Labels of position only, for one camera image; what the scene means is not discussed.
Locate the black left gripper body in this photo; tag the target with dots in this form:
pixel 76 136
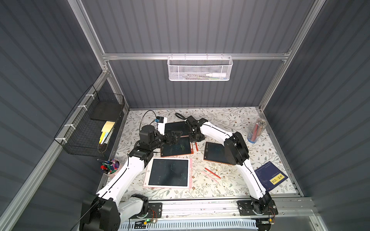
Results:
pixel 175 137

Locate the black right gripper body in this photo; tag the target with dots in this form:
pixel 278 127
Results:
pixel 193 127

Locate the red tablet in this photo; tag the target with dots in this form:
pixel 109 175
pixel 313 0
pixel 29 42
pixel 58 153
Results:
pixel 215 152
pixel 177 127
pixel 183 147

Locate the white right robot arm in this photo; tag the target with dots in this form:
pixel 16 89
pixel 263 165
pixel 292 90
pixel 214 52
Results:
pixel 237 154

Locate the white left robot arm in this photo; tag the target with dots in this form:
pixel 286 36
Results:
pixel 102 212

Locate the pink white writing tablet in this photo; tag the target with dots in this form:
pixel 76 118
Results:
pixel 168 173

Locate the pink stylus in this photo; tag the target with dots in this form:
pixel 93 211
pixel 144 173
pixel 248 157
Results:
pixel 210 177

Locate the yellow sticky notes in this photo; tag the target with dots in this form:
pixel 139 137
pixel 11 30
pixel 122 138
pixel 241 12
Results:
pixel 108 126

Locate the pink cup of markers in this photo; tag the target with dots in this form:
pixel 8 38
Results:
pixel 109 167

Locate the clear cup of pencils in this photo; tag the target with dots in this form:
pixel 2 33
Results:
pixel 257 130

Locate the white marker in basket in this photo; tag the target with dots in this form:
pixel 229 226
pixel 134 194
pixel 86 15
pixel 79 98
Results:
pixel 217 75

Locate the dark blue notebook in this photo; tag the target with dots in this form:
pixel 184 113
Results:
pixel 270 176

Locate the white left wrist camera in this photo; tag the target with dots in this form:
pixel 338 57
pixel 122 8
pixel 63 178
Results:
pixel 161 122

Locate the black wire wall basket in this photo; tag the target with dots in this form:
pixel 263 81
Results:
pixel 81 131

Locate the white wire mesh basket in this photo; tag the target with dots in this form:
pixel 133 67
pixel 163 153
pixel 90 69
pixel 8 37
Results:
pixel 195 67

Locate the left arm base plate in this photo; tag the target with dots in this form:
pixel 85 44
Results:
pixel 154 210

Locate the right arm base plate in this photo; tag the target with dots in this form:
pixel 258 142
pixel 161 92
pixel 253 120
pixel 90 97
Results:
pixel 249 208

